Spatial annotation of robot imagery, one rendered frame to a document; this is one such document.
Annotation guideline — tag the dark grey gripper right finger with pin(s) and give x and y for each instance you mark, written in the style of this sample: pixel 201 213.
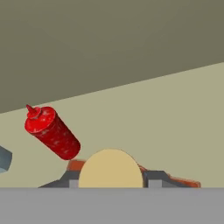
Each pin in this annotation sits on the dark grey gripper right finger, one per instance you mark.
pixel 157 178

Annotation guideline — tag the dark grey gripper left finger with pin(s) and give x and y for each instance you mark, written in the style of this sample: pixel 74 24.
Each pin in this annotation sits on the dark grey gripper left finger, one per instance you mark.
pixel 69 178

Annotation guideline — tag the tan round shaker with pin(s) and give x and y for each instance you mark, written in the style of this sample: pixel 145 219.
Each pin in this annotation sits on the tan round shaker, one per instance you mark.
pixel 110 170

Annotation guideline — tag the red condiment bottle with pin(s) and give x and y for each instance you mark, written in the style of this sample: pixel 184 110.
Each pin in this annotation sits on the red condiment bottle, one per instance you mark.
pixel 54 132

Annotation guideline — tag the orange flat object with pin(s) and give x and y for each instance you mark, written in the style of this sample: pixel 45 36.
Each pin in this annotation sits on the orange flat object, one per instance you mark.
pixel 76 165

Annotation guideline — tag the grey-blue block object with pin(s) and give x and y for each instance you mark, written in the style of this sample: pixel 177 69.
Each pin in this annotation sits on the grey-blue block object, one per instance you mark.
pixel 4 159

